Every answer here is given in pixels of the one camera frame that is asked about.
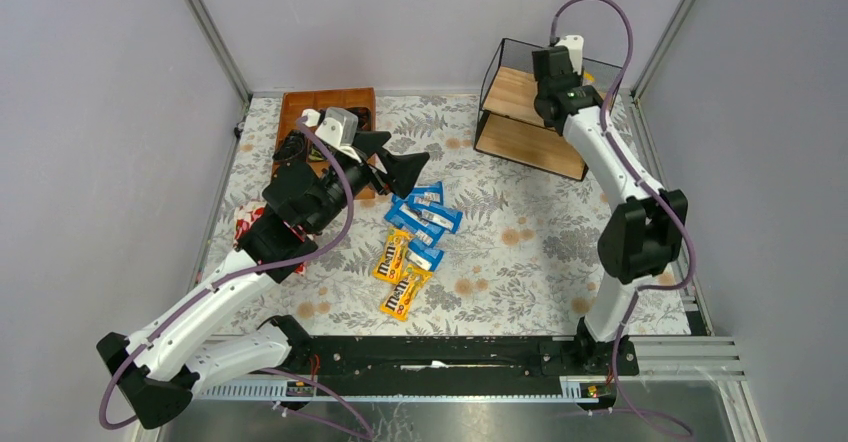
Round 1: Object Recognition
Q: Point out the blue m&m candy bag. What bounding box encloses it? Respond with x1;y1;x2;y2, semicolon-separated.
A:
406;239;444;272

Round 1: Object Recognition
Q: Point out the yellow m&m bag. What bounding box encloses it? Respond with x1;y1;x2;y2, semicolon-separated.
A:
372;228;414;284
379;264;433;322

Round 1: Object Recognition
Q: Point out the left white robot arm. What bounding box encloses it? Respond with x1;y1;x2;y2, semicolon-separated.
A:
96;131;430;429

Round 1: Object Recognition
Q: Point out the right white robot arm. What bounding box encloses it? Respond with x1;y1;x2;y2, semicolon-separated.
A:
532;45;688;364

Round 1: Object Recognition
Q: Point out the blue candy bag top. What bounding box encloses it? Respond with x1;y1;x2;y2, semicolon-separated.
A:
392;182;445;207

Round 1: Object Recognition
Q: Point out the blue candy bag long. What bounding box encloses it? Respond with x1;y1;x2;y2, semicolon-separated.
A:
384;201;445;247

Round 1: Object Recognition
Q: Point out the blue candy bag right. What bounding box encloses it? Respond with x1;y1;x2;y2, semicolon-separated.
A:
412;202;463;234

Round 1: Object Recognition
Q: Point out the black glossy item in tray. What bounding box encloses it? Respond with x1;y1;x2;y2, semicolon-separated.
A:
346;107;372;131

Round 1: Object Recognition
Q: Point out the orange wooden compartment tray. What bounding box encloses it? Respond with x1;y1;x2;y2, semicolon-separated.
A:
269;87;378;201

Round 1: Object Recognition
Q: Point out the floral table mat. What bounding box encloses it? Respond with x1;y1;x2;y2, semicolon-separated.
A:
218;95;610;336

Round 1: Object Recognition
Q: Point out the red white patterned cloth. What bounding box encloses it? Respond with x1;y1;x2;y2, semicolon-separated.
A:
233;201;305;265

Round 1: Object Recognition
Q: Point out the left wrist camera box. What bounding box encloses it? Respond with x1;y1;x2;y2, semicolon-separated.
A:
315;107;359;149

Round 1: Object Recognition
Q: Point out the wire and wood shelf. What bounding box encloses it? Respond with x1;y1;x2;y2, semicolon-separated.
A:
473;37;624;183

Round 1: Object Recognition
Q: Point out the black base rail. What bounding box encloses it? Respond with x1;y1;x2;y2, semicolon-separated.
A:
264;315;639;397

